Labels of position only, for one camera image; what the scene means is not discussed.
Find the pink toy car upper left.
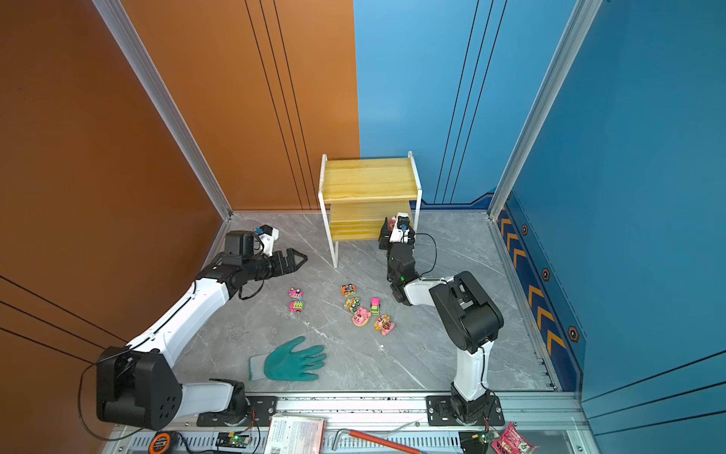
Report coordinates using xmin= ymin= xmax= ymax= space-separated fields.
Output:
xmin=289 ymin=289 xmax=304 ymax=301

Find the green rubber work glove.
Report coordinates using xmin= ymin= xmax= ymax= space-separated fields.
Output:
xmin=249 ymin=336 xmax=326 ymax=382

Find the pink snack packet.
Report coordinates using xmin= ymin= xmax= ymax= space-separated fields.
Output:
xmin=491 ymin=423 xmax=537 ymax=454

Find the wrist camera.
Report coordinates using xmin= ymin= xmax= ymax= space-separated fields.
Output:
xmin=255 ymin=224 xmax=279 ymax=257
xmin=391 ymin=213 xmax=411 ymax=243

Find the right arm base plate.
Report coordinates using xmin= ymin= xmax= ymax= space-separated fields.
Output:
xmin=425 ymin=393 xmax=506 ymax=427

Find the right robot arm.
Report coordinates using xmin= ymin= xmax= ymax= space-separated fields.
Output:
xmin=378 ymin=215 xmax=505 ymax=427

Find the pink yellow flower toy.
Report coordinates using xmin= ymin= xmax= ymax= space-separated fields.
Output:
xmin=374 ymin=315 xmax=395 ymax=336

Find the small board right edge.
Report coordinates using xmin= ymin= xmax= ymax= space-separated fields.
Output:
xmin=459 ymin=431 xmax=490 ymax=454

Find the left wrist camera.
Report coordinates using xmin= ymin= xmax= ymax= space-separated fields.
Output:
xmin=255 ymin=224 xmax=279 ymax=257

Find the yellow wooden two-tier shelf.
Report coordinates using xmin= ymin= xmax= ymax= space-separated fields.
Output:
xmin=318 ymin=151 xmax=423 ymax=267

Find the green orange toy truck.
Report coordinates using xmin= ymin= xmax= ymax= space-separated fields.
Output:
xmin=344 ymin=296 xmax=360 ymax=313

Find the pink green toy car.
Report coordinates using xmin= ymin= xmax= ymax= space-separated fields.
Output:
xmin=289 ymin=301 xmax=304 ymax=312

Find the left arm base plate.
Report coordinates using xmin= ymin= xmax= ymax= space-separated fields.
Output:
xmin=196 ymin=395 xmax=278 ymax=429

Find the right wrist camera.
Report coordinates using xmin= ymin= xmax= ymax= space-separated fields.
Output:
xmin=391 ymin=213 xmax=411 ymax=243

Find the pink green toy vehicle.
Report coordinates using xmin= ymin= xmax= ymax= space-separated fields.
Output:
xmin=371 ymin=297 xmax=380 ymax=317

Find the plastic bag with papers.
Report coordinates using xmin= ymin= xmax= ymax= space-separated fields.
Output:
xmin=264 ymin=414 xmax=326 ymax=454

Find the orange tape measure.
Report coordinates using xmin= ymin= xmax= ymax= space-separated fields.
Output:
xmin=147 ymin=431 xmax=177 ymax=454

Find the pink bear toy yellow base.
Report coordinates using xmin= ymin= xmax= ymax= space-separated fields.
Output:
xmin=352 ymin=306 xmax=372 ymax=327

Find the green circuit board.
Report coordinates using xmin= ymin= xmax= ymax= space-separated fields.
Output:
xmin=216 ymin=432 xmax=251 ymax=449

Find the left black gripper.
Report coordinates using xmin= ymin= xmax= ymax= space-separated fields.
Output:
xmin=244 ymin=248 xmax=307 ymax=283

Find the orange toy car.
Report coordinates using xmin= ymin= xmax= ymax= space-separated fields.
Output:
xmin=340 ymin=283 xmax=357 ymax=298

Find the red handled hex wrench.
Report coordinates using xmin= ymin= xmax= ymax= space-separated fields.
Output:
xmin=331 ymin=429 xmax=423 ymax=454

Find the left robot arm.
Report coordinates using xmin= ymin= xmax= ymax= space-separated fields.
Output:
xmin=96 ymin=225 xmax=308 ymax=431

